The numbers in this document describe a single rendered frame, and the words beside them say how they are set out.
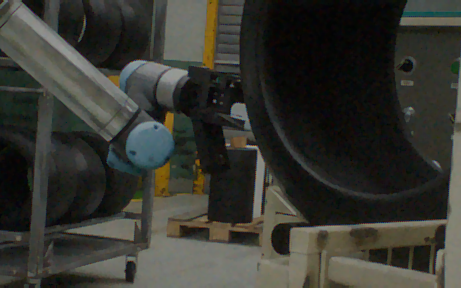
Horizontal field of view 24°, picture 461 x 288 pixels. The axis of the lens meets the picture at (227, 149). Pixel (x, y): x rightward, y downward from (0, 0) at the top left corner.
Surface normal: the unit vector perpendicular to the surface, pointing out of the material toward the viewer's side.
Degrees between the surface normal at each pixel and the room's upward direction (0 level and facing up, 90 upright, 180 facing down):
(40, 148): 90
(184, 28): 90
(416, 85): 90
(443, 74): 90
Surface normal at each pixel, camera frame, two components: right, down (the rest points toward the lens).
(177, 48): -0.39, 0.02
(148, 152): 0.23, 0.07
